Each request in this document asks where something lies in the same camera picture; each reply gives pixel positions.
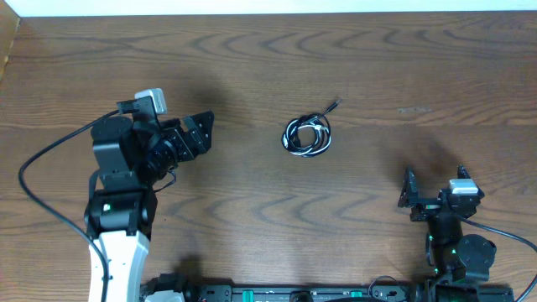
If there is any white USB cable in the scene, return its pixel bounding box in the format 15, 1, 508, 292
283, 118, 332, 158

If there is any black USB cable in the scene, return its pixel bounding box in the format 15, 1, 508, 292
281, 98, 342, 159

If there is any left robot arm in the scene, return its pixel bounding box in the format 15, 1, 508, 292
84, 111, 215, 301

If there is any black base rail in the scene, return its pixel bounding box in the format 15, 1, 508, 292
140, 272, 515, 302

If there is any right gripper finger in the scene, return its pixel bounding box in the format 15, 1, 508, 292
398, 168, 419, 208
457, 164, 485, 198

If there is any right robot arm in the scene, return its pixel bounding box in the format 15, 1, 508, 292
398, 165, 497, 301

